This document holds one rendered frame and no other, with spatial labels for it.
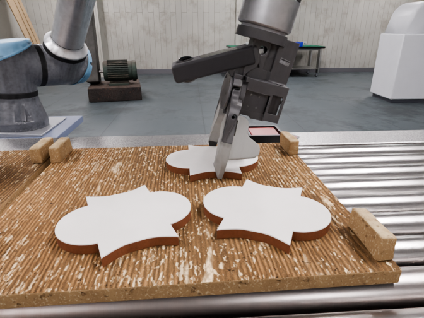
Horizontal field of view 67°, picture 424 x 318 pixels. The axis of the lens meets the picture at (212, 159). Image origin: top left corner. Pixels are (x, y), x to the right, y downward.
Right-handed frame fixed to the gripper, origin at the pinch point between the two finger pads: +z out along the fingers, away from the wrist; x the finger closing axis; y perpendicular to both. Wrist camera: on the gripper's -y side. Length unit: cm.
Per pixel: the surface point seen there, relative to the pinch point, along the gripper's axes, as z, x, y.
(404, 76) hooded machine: -34, 444, 345
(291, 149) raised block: -3.7, 2.4, 13.2
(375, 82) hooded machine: -13, 498, 336
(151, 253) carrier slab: 2.7, -21.4, -7.1
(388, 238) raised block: -5.1, -24.1, 13.2
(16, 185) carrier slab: 7.7, -5.1, -26.4
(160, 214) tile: 1.4, -16.3, -6.9
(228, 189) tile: -0.6, -11.1, 1.0
